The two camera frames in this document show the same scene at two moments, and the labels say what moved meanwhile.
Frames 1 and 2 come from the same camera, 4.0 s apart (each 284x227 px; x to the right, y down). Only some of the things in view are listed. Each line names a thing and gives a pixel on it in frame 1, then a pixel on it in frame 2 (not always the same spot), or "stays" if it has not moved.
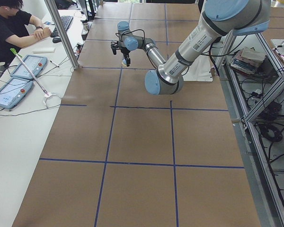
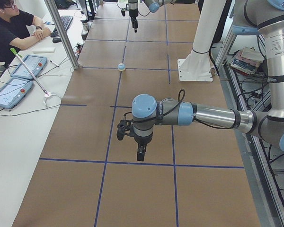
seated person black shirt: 12,29 stays
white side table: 19,135 stays
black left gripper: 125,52 -> 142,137
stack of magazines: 247,60 stays
